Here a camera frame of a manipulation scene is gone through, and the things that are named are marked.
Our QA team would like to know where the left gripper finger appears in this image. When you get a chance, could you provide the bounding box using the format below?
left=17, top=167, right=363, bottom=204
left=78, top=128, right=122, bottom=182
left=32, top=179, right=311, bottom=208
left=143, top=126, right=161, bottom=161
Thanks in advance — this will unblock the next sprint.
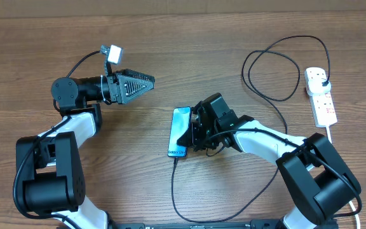
left=116, top=69, right=155, bottom=83
left=118, top=75, right=154, bottom=104

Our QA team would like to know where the blue Galaxy smartphone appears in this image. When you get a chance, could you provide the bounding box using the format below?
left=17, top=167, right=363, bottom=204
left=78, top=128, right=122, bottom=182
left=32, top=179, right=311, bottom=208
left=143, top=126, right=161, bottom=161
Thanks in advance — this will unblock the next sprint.
left=168, top=107, right=191, bottom=158

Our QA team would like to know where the black USB charging cable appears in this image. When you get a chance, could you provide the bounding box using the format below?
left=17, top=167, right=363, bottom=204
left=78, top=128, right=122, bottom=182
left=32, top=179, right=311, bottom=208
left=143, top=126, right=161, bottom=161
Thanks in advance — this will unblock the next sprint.
left=170, top=35, right=332, bottom=224

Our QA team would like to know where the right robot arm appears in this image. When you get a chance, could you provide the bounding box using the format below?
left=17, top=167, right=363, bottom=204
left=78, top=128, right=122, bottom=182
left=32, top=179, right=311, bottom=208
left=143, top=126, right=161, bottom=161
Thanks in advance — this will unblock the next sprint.
left=168, top=93, right=362, bottom=228

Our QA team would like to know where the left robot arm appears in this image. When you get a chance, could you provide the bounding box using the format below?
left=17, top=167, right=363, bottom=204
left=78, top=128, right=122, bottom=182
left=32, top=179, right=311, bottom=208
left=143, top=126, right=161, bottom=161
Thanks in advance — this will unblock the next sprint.
left=13, top=69, right=155, bottom=228

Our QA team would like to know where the white charger plug adapter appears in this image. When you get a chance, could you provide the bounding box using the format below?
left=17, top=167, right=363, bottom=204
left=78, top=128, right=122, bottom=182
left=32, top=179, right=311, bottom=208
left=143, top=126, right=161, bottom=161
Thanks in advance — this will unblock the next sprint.
left=306, top=79, right=332, bottom=96

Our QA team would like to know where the white power strip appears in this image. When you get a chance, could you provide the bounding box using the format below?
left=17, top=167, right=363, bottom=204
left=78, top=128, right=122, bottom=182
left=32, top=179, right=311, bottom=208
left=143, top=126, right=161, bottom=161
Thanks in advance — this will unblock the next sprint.
left=304, top=67, right=337, bottom=128

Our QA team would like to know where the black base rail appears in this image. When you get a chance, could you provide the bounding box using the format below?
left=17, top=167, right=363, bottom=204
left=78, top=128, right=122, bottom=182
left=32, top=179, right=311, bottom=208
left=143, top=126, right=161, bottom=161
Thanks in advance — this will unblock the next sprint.
left=55, top=218, right=285, bottom=229

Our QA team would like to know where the white power strip cord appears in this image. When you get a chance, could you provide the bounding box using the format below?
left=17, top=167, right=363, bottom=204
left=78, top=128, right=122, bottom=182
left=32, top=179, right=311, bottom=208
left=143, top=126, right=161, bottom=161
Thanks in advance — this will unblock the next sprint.
left=325, top=125, right=362, bottom=229

